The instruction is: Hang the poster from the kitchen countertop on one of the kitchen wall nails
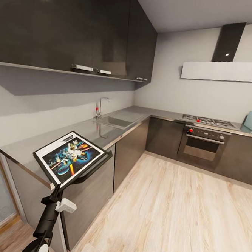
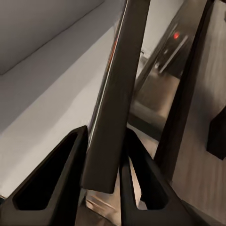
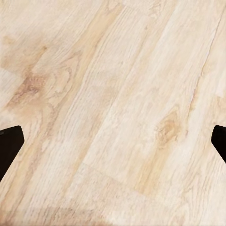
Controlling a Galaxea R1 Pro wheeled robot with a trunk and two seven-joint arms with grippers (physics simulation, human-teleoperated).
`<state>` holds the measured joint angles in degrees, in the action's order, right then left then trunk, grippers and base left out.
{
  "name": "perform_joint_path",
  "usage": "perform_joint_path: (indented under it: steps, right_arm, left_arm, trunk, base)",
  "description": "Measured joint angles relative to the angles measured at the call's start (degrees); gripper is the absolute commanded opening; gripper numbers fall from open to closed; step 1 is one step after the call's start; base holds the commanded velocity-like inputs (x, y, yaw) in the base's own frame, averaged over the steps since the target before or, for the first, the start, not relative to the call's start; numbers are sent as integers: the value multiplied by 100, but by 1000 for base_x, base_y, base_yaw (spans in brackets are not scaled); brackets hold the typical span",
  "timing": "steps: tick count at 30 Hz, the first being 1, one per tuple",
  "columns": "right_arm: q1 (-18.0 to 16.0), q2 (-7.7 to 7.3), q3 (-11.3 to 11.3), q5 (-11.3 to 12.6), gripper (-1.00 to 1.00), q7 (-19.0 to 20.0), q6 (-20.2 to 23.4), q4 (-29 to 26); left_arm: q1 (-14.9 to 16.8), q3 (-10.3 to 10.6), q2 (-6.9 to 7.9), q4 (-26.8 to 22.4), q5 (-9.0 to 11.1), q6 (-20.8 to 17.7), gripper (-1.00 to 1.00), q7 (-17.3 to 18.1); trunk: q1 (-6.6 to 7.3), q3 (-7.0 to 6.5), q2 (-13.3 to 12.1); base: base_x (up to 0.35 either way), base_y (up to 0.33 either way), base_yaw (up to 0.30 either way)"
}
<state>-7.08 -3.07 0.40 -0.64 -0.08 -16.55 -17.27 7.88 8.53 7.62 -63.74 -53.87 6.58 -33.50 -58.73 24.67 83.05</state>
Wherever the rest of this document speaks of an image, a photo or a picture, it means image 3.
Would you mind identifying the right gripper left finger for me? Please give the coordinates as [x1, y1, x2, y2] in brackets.
[0, 125, 24, 181]

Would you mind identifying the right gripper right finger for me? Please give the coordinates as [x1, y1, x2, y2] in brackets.
[211, 125, 226, 163]

